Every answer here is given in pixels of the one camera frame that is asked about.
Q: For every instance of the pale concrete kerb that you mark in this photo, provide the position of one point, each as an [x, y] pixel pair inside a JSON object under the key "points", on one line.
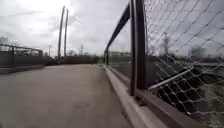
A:
{"points": [[126, 96]]}

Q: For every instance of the dark mesh bridge railing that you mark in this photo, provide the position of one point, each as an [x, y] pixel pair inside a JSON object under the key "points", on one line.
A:
{"points": [[160, 66]]}

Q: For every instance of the dark metal bridge railing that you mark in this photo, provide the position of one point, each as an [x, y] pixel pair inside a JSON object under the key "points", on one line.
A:
{"points": [[20, 55]]}

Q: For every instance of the grey concrete bridge deck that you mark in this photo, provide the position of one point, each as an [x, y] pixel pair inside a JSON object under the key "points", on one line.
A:
{"points": [[63, 93]]}

